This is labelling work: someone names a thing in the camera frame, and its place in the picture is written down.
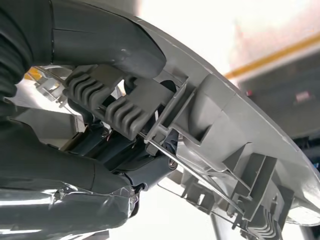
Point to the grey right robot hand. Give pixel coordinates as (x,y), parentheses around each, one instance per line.
(100,39)

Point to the small red object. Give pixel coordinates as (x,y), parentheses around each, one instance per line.
(249,93)

